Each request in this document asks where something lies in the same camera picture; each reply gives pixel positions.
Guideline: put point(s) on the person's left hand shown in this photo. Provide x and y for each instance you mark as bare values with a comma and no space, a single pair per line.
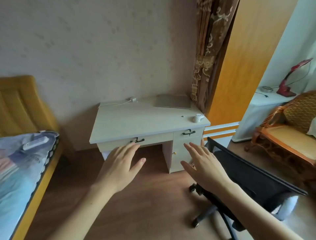
118,168

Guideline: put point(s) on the person's right hand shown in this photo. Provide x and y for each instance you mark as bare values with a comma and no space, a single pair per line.
207,170

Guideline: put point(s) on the black office chair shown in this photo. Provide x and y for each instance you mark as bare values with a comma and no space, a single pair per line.
247,178

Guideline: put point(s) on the white mouse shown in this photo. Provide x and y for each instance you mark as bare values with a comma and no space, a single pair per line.
197,118

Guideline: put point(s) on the silver laptop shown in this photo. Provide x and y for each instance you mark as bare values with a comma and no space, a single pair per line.
172,101

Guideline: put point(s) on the white power strip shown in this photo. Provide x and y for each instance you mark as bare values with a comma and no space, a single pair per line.
34,144

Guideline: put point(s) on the person's left forearm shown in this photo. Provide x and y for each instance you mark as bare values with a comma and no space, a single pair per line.
81,217

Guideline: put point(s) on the person's right forearm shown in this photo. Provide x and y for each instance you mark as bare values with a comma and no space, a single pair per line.
251,215

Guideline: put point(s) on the white desk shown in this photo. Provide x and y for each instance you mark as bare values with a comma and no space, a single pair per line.
138,121

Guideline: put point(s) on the red desk lamp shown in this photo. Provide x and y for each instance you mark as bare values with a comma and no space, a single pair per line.
285,90

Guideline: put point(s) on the black white checkered mattress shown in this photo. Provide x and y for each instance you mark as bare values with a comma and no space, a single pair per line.
54,146

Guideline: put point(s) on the white cabinet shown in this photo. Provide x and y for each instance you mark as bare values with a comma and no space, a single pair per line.
251,116

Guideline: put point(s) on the rattan armchair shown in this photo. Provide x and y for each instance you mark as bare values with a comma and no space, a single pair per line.
288,138

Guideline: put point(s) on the round metal ashtray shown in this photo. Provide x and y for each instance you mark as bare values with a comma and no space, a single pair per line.
266,89

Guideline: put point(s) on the bed with patchwork sheet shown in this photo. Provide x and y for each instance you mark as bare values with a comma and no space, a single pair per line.
17,185

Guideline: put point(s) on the brown patterned curtain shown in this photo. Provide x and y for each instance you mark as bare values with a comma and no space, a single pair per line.
209,61

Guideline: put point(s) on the pale sheer curtain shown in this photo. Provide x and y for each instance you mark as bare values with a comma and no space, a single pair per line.
312,129

